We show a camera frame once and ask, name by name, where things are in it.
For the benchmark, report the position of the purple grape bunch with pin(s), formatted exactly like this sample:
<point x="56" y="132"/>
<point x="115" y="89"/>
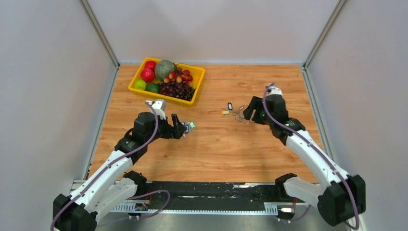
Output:
<point x="176" y="90"/>

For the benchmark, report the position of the pile of coloured tagged keys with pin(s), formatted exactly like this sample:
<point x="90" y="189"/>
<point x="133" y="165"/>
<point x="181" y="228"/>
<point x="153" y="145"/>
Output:
<point x="190" y="126"/>

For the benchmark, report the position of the red apple front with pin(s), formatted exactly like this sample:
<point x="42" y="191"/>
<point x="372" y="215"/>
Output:
<point x="147" y="75"/>

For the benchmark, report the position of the red apple back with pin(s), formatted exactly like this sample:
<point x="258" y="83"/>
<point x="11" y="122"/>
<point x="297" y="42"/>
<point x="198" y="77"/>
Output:
<point x="151" y="65"/>

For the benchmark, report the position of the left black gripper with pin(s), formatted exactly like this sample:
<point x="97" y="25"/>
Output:
<point x="175" y="132"/>

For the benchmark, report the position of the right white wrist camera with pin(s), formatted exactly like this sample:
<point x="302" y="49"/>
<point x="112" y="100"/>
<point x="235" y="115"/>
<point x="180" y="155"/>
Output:
<point x="272" y="89"/>

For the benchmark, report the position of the red apple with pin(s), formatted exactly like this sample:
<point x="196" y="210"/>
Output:
<point x="147" y="75"/>
<point x="151" y="65"/>

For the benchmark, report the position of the aluminium frame rail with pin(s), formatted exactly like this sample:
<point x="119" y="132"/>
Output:
<point x="191" y="209"/>

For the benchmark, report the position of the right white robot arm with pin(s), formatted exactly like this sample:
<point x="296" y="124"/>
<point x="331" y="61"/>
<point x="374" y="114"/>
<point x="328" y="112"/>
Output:
<point x="338" y="196"/>

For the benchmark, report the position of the large silver keyring with clips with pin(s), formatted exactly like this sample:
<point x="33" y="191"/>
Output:
<point x="239" y="116"/>

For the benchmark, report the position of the light green lime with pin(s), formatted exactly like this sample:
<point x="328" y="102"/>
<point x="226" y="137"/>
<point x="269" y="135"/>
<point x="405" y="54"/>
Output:
<point x="139" y="84"/>

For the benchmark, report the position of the dark green lime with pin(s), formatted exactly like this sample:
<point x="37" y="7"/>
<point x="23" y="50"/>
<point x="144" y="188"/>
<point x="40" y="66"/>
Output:
<point x="153" y="88"/>

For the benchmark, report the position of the yellow plastic tray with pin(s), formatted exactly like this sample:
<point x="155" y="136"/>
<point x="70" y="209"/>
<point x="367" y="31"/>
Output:
<point x="196" y="72"/>

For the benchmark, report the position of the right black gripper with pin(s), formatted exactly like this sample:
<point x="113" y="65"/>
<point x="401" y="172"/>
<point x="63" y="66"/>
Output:
<point x="255" y="103"/>

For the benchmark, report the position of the red lychee cluster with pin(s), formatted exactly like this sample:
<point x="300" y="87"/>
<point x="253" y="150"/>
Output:
<point x="180" y="76"/>

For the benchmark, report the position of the green melon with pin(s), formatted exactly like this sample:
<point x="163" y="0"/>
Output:
<point x="163" y="68"/>

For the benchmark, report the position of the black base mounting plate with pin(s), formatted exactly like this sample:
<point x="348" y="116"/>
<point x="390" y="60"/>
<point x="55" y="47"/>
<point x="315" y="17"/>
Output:
<point x="207" y="194"/>

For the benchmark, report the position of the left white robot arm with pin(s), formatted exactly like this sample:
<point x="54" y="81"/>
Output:
<point x="113" y="182"/>

